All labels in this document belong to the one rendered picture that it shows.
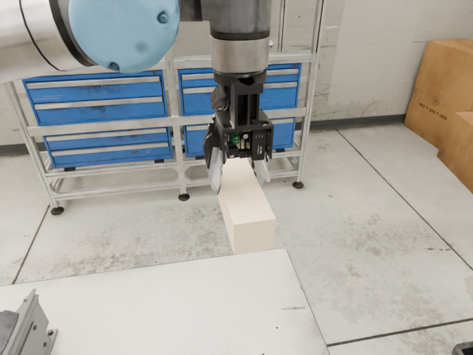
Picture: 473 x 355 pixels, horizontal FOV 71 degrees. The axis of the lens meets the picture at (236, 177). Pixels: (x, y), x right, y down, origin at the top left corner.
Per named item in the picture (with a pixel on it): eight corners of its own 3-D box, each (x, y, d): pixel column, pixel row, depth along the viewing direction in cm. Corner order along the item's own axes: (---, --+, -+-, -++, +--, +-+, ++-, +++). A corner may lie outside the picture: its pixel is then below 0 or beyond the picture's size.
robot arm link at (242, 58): (205, 30, 44) (265, 27, 46) (207, 65, 47) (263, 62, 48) (215, 42, 38) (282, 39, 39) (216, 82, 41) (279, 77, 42)
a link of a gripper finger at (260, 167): (265, 206, 54) (250, 160, 49) (255, 184, 59) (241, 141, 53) (282, 198, 54) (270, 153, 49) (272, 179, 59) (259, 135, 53)
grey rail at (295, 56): (6, 72, 176) (3, 63, 173) (312, 58, 200) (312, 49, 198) (-1, 78, 168) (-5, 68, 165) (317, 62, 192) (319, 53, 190)
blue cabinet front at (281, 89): (185, 156, 215) (177, 68, 184) (292, 146, 226) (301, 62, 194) (186, 158, 213) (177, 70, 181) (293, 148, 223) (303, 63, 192)
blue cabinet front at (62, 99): (54, 167, 203) (21, 77, 172) (173, 157, 214) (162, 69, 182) (53, 170, 201) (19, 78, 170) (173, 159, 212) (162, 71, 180)
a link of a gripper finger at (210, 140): (198, 167, 52) (211, 116, 48) (197, 163, 54) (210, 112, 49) (226, 171, 54) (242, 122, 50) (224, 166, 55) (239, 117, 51)
